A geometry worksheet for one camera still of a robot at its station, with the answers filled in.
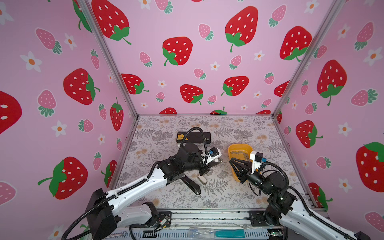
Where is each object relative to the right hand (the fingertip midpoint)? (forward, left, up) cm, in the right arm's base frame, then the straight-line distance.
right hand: (230, 161), depth 66 cm
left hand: (+2, +6, -2) cm, 7 cm away
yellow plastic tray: (+25, -14, -24) cm, 37 cm away
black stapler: (-5, +18, -22) cm, 29 cm away
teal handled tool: (-24, -6, -24) cm, 35 cm away
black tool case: (+30, +22, -23) cm, 43 cm away
